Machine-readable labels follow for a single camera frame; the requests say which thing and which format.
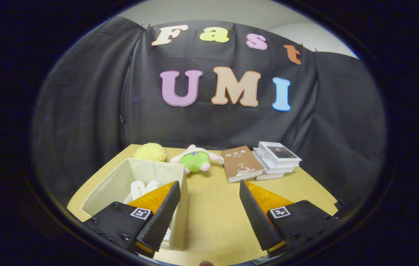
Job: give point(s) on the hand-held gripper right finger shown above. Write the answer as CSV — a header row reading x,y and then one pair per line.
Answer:
x,y
257,221

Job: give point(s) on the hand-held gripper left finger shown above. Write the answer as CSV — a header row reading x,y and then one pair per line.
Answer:
x,y
161,221

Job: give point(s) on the white canvas shoe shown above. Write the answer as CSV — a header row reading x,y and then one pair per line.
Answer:
x,y
137,189
153,184

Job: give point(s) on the beige fabric storage box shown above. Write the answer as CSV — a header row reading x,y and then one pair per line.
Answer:
x,y
146,170

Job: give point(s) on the plain brown cover book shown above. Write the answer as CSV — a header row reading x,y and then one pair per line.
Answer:
x,y
270,176

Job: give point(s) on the plain white book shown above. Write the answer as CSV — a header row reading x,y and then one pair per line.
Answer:
x,y
274,169

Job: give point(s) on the brown illustrated cover book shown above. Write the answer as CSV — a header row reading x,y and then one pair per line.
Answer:
x,y
241,162

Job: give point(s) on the green and pink plush toy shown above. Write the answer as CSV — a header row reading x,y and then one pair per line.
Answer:
x,y
194,160

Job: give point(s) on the yellow plush cushion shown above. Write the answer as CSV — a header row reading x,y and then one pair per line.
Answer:
x,y
150,152

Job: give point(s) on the black table edge clamp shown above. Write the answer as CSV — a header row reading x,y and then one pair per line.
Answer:
x,y
339,204

